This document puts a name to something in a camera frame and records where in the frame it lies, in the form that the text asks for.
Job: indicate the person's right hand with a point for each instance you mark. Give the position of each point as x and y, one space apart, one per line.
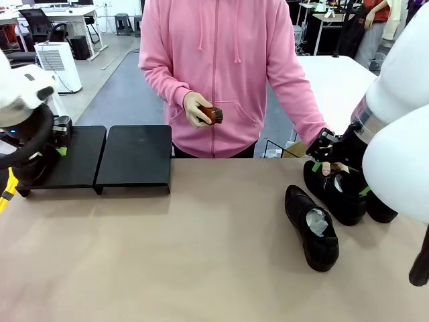
192 107

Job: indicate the brown cardboard box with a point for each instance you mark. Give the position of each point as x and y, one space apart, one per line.
296 149

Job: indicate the grey plastic stool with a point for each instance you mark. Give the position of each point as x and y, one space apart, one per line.
122 23
138 25

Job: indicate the white paper shoe stuffing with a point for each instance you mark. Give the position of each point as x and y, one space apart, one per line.
316 223
338 184

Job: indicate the yellow black striped frame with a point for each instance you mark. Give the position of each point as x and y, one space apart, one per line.
6 191

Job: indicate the white computer keyboard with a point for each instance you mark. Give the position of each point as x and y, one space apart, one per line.
55 9

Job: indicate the cream hanging garment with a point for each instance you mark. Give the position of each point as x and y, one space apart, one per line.
393 20

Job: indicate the mannequin in red top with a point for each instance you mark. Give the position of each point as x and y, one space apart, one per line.
377 30

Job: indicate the black pointed leather shoe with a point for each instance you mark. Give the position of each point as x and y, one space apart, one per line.
382 209

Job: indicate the grey storage bin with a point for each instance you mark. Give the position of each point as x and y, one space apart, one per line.
378 62

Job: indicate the small white desk gadget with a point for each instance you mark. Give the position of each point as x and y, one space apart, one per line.
321 6

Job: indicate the white office desk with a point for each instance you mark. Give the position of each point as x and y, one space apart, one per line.
77 13

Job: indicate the clear plastic container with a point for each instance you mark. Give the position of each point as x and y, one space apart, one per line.
275 153

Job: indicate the black computer monitor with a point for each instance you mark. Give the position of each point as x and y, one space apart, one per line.
50 1

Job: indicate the person in pink hoodie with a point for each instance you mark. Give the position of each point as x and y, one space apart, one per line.
218 67

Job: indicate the person's pink sleeved left forearm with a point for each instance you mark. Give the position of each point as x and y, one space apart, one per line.
301 107

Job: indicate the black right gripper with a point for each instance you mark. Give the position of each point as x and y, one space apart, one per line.
350 147

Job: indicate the black office chair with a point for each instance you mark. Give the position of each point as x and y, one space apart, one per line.
37 23
21 57

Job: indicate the white air purifier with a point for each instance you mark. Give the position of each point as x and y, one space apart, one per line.
65 67

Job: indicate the person's pink sleeved right forearm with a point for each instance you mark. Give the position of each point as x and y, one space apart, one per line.
164 84

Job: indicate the person's left hand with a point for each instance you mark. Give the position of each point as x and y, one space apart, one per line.
332 167

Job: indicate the dark framed work table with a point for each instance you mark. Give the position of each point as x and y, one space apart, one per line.
332 20

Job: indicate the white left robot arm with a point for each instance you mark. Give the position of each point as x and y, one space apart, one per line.
20 87

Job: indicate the brown wooden shoe brush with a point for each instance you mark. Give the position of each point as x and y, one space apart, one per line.
212 115

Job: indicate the white computer case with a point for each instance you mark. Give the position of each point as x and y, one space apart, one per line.
297 38

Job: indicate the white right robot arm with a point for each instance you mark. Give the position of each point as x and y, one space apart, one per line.
402 67

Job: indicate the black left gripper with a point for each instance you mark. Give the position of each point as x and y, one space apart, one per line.
63 131

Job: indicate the white plastic bag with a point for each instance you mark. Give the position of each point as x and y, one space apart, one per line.
62 104

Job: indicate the black computer tower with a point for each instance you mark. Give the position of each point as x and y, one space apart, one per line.
79 48

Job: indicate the large white table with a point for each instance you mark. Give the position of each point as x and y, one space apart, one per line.
335 87

